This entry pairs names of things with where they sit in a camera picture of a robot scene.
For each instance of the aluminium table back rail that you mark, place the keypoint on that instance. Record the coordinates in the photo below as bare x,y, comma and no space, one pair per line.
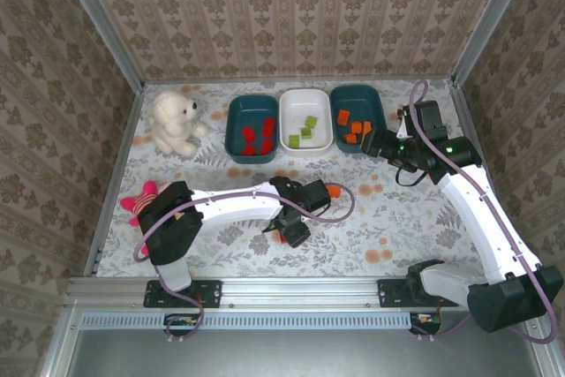
287,81

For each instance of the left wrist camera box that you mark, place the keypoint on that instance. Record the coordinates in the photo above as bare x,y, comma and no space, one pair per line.
296,236

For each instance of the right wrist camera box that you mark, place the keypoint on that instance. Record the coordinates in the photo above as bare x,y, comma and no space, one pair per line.
428,118

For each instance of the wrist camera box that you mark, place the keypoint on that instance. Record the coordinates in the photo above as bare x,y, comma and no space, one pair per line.
428,118
296,236

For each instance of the pink plush toy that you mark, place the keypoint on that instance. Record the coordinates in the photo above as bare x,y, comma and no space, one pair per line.
141,200

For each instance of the teal plastic container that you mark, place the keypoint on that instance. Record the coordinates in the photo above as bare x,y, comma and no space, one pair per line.
251,110
357,101

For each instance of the aluminium table side rail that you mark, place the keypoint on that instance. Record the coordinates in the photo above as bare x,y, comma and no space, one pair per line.
115,174
461,103

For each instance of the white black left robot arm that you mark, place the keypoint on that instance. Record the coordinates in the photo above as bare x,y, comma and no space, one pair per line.
238,205

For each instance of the white teddy bear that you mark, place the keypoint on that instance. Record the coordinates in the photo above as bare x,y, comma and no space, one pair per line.
174,121

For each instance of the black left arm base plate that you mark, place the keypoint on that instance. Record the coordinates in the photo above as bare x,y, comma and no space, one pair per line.
207,293

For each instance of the white plastic container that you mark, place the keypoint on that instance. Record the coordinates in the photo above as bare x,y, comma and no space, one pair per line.
304,105

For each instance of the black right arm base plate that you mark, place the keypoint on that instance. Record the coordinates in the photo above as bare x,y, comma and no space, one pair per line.
390,293

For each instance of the aluminium mounting rail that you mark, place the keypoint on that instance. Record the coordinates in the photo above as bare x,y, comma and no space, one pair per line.
300,291

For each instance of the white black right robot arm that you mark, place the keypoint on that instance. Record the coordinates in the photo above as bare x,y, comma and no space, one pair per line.
481,227

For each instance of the aluminium frame post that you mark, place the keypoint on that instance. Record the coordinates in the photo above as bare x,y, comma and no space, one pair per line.
59,346
98,19
490,19

